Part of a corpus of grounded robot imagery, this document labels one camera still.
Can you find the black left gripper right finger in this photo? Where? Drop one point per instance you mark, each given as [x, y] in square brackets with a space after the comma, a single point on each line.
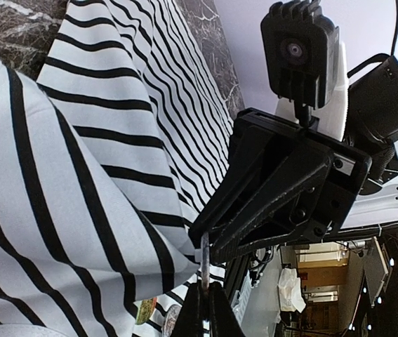
[223, 322]

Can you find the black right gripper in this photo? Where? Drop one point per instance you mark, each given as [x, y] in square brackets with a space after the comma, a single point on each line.
[284, 184]

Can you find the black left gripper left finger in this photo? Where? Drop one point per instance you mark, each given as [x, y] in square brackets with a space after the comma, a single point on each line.
[190, 319]

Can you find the purple round brooch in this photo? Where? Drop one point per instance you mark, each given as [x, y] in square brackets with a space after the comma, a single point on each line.
[170, 320]

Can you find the green round brooch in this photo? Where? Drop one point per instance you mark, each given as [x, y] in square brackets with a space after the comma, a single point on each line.
[145, 310]

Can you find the striped black white garment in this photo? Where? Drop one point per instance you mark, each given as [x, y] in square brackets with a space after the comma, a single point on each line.
[106, 160]

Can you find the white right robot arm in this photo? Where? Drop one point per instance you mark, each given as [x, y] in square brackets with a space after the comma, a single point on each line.
[372, 128]

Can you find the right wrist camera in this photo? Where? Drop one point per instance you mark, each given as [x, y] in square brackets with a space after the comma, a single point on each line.
[302, 50]

